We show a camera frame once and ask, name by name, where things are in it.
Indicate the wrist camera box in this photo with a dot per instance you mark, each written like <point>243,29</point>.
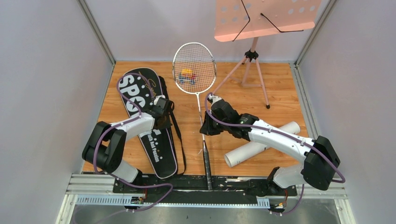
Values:
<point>159,100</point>
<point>213,99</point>

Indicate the pink music stand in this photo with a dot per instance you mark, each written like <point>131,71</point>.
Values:
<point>252,19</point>

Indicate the colourful toy car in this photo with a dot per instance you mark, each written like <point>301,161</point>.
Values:
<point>187,76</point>

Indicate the black racket cover bag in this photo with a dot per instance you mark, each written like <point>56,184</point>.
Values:
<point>139,85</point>

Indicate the white racket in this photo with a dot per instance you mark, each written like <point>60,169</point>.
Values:
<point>195,56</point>

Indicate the white shuttlecock tube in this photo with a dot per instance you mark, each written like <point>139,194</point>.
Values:
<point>252,149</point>

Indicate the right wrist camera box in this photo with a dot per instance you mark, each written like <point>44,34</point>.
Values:
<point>213,99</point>

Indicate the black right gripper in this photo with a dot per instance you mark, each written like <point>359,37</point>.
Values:
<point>207,129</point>

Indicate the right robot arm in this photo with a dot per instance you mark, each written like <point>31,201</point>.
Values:
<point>318,160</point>

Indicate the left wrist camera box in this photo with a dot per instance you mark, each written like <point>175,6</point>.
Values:
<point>159,100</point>

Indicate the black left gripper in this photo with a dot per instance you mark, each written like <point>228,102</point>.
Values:
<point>164,120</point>

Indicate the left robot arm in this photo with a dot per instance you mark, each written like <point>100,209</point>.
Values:
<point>105,147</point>

